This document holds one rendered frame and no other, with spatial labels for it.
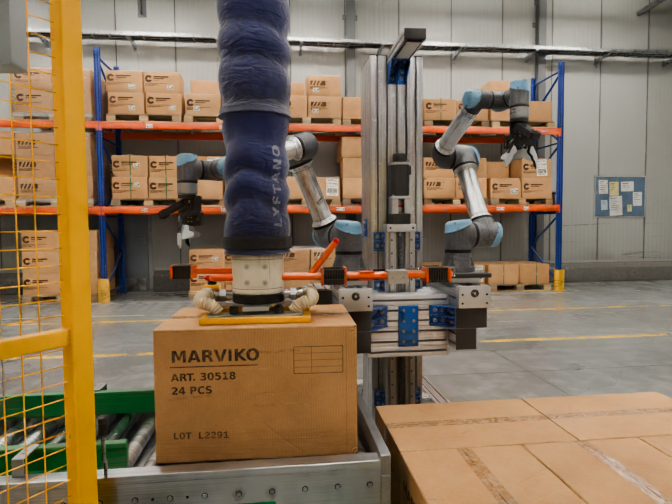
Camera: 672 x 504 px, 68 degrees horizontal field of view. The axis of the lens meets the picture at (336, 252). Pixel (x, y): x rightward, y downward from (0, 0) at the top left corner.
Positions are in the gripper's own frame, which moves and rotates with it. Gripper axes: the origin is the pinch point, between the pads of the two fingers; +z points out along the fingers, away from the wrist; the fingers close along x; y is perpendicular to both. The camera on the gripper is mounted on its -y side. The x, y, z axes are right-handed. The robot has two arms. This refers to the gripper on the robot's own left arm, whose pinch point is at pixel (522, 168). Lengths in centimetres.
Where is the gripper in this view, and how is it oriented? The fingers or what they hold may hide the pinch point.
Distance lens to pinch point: 215.3
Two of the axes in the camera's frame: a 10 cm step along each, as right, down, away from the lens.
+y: -3.3, -0.4, 9.4
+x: -9.4, 0.2, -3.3
